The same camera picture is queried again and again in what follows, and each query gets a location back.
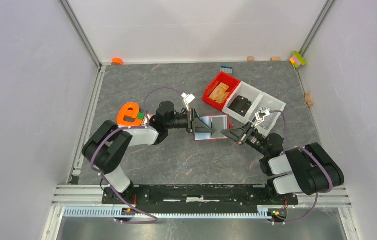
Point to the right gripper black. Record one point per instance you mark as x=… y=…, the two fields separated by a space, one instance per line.
x=234 y=134

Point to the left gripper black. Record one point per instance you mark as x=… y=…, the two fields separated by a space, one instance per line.
x=200 y=126

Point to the red leather card holder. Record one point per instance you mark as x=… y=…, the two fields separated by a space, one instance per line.
x=212 y=136

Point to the black VIP credit card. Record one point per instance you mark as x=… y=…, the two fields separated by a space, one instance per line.
x=219 y=123

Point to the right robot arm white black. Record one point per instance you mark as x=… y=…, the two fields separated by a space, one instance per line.
x=308 y=170

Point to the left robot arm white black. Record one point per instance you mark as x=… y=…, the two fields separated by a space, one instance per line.
x=108 y=145

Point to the black cards in white bin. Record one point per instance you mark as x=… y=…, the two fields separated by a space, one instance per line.
x=240 y=105

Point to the white divided plastic bin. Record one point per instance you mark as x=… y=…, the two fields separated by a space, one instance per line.
x=259 y=99

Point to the red plastic bin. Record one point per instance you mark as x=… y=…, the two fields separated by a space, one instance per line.
x=225 y=78

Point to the green toy brick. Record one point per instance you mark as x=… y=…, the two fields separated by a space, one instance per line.
x=140 y=116

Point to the blue white small block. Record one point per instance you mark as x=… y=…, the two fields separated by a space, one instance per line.
x=227 y=70

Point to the wooden piece right edge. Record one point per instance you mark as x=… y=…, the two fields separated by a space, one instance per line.
x=308 y=99

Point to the colourful toy brick stack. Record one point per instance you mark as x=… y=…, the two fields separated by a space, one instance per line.
x=297 y=60

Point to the small orange cap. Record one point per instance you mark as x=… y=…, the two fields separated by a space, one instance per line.
x=117 y=61

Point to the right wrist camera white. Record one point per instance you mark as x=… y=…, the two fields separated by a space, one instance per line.
x=260 y=115

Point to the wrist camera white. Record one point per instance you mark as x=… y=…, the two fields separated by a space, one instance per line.
x=187 y=99
x=260 y=115

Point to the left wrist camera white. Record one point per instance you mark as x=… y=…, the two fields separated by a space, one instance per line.
x=187 y=99

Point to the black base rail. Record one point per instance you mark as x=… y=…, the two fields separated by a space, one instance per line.
x=250 y=194

